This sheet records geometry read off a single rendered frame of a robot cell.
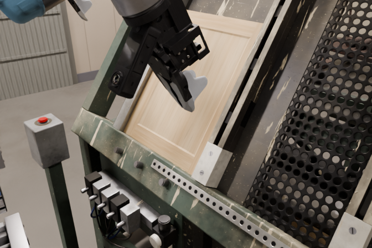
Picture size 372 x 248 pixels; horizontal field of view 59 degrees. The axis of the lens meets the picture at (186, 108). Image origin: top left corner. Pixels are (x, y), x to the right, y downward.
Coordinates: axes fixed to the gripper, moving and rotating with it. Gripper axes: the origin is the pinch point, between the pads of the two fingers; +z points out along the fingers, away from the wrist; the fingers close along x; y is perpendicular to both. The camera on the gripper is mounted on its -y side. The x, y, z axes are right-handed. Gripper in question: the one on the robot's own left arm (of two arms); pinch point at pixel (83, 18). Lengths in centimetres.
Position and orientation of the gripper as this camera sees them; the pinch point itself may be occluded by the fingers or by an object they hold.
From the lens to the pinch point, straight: 119.0
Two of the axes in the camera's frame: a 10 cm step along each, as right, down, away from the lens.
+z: 4.1, 6.6, 6.3
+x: -4.1, -4.8, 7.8
